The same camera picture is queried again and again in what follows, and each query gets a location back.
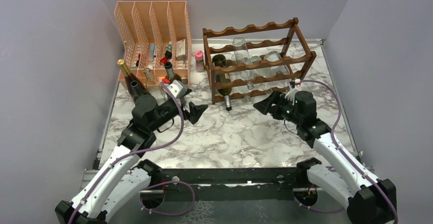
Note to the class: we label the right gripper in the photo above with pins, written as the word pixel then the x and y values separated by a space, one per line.
pixel 265 105

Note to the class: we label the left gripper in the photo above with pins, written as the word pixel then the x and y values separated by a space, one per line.
pixel 195 111

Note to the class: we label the green wine bottle brown label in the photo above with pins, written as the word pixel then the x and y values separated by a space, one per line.
pixel 170 74

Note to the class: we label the clear glass bottle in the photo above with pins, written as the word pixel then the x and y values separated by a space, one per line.
pixel 262 72
pixel 153 85
pixel 241 54

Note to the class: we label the brown wooden wine rack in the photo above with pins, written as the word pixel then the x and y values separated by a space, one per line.
pixel 297 67

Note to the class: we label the red wine bottle gold cap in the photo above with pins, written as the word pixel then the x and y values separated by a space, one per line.
pixel 130 77

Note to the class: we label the dark bottle white label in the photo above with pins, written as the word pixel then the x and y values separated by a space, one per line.
pixel 138 90

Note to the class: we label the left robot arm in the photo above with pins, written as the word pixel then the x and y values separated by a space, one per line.
pixel 125 173

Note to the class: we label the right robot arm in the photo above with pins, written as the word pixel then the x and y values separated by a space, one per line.
pixel 365 197

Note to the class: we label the clear bottle with cork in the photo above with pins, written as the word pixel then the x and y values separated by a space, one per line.
pixel 281 69

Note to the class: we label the red capped small bottle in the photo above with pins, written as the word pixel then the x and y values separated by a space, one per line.
pixel 167 54

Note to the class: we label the pink capped jar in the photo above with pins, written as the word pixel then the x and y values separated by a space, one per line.
pixel 199 61

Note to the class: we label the small white box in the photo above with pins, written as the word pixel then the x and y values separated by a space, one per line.
pixel 181 49

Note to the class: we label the orange plastic file organizer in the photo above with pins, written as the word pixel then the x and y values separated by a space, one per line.
pixel 146 27

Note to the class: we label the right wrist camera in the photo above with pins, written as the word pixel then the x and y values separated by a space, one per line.
pixel 295 86

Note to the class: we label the black mounting rail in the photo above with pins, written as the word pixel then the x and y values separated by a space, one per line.
pixel 229 184

